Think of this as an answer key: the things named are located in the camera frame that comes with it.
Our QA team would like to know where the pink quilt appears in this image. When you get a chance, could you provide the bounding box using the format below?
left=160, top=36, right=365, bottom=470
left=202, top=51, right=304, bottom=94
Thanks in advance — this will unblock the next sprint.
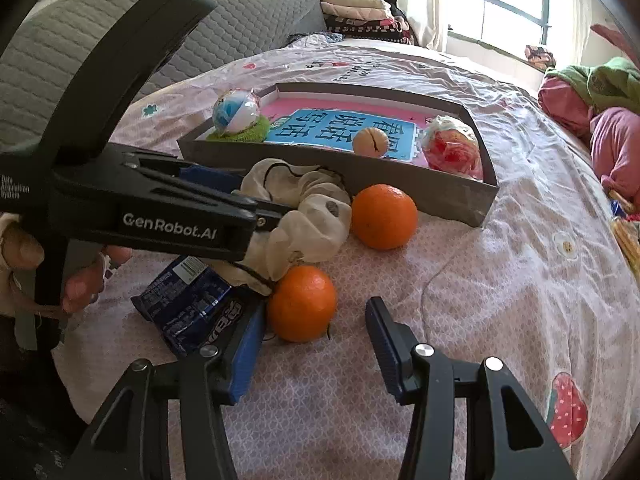
left=537, top=75, right=640, bottom=207

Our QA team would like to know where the patterned cloth on windowsill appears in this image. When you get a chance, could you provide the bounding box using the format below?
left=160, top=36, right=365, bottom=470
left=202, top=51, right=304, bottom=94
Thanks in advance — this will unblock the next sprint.
left=524, top=44, right=557, bottom=72

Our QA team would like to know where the grey quilted headboard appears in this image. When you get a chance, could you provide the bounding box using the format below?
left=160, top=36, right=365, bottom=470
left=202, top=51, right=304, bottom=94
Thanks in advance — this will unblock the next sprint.
left=0, top=0, right=326, bottom=150

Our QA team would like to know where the grey cardboard tray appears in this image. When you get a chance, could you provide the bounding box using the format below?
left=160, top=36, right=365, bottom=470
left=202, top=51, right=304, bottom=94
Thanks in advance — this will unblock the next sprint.
left=177, top=82, right=501, bottom=228

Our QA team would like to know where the white curtain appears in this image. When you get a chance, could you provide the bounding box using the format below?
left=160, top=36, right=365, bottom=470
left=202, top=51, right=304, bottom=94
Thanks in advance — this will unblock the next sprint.
left=397, top=0, right=452, bottom=52

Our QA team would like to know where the green blanket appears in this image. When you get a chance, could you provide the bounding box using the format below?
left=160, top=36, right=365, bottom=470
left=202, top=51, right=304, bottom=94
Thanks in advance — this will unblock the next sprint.
left=544, top=56, right=640, bottom=117

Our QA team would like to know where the pink folded blanket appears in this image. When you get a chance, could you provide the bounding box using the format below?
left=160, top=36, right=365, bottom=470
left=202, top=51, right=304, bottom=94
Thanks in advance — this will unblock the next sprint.
left=320, top=2, right=397, bottom=24

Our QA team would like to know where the blue snack packet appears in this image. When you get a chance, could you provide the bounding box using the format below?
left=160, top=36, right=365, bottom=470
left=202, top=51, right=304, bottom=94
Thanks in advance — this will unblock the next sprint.
left=131, top=255, right=268, bottom=361

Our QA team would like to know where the red white blue toy egg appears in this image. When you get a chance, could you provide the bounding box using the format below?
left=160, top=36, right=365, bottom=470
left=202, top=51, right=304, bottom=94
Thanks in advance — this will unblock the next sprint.
left=212, top=87, right=261, bottom=136

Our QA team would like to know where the cream cloth scrunchie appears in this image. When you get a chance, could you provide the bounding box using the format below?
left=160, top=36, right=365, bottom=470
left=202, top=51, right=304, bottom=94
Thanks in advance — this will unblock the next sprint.
left=220, top=158, right=354, bottom=296

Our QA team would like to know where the yellow snack packet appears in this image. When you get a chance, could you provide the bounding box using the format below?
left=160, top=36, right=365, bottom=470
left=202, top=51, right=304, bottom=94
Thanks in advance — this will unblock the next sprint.
left=609, top=212, right=640, bottom=272

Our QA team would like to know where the dark patterned folded blanket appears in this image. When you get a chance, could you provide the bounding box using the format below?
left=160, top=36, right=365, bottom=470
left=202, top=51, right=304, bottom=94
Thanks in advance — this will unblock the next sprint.
left=325, top=15, right=417, bottom=44

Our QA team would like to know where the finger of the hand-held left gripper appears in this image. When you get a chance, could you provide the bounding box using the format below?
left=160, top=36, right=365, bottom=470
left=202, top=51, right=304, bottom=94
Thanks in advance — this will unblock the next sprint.
left=178, top=164, right=247, bottom=197
left=131, top=156, right=297, bottom=234

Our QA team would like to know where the beige round ball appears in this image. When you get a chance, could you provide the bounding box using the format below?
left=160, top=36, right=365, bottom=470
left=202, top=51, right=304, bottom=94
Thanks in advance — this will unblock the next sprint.
left=351, top=126, right=390, bottom=159

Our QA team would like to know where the plastic wrapped red candy ball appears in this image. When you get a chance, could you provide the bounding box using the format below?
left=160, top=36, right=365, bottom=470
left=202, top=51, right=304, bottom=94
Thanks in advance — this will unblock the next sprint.
left=420, top=115, right=485, bottom=181

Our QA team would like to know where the window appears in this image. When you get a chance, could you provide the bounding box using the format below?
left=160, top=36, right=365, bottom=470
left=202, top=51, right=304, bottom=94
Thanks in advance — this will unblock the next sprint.
left=447, top=0, right=567, bottom=54

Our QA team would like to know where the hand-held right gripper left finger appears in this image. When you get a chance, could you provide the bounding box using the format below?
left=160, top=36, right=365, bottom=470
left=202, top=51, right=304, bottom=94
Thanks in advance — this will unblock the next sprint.
left=70, top=300, right=268, bottom=480

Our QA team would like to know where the orange mandarin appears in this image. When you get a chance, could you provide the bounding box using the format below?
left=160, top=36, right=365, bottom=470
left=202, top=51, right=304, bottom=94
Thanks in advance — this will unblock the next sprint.
left=350, top=184, right=419, bottom=251
left=266, top=265, right=339, bottom=344

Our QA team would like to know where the blue patterned cloth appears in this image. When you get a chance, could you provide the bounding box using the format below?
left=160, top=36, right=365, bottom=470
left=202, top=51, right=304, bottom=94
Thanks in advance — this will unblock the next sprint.
left=287, top=31, right=346, bottom=49

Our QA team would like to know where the pink printed bed sheet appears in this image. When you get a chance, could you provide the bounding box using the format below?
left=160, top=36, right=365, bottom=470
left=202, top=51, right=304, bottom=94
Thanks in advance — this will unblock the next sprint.
left=50, top=40, right=640, bottom=480

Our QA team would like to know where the person's left hand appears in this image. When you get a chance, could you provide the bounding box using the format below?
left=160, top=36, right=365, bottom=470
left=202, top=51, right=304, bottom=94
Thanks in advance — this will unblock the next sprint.
left=0, top=212, right=133, bottom=317

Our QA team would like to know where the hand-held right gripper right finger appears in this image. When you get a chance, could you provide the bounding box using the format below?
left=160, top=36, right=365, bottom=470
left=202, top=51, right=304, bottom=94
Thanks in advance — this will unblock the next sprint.
left=365, top=296, right=578, bottom=480

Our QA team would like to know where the pink round cushion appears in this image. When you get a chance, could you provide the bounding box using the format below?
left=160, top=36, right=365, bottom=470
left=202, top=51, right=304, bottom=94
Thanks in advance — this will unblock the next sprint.
left=590, top=22, right=640, bottom=62

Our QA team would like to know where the green fuzzy scrunchie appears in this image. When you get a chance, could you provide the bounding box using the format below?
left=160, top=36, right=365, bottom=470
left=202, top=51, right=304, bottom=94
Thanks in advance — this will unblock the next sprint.
left=206, top=115, right=271, bottom=144

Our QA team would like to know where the pink book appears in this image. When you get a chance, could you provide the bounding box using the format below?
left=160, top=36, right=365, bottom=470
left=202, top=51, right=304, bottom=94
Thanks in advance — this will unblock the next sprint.
left=260, top=97, right=437, bottom=169

